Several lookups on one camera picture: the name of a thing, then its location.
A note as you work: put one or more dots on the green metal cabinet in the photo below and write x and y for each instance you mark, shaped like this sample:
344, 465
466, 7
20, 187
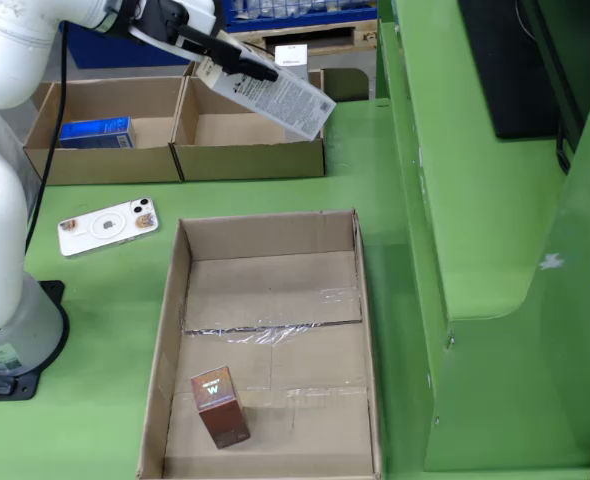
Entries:
475, 225

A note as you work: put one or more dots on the blue plastic bin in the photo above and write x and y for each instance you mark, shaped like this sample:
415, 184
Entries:
125, 52

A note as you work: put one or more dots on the dark green rounded panel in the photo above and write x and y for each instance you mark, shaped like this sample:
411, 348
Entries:
347, 85

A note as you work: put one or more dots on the blue product box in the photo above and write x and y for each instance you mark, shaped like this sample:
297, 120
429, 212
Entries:
100, 131

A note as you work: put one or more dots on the open cardboard box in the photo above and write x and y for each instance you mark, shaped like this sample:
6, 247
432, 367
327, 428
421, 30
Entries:
235, 155
115, 97

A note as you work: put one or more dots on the dark flat panel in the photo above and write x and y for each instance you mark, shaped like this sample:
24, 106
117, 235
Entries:
515, 75

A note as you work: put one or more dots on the smartphone in clear case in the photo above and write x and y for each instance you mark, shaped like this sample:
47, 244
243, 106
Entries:
107, 225

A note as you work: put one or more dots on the wooden pallet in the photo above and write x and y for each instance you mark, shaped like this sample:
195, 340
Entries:
335, 37

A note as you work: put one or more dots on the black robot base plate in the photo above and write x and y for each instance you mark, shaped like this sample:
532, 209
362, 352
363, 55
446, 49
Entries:
50, 360

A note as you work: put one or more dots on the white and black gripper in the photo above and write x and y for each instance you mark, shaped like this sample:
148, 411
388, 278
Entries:
162, 17

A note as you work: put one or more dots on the shallow cardboard tray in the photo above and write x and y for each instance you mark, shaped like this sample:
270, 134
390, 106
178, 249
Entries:
300, 425

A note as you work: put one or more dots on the brown box with W print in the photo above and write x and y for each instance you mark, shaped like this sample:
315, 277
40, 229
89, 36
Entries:
222, 417

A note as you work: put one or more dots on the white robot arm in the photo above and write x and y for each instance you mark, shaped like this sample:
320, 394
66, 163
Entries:
0, 225

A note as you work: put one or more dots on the cow print hand cream box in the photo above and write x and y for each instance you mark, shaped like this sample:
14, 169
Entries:
285, 102

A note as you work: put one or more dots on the tall white and grey box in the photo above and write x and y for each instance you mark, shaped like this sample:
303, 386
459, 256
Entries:
291, 54

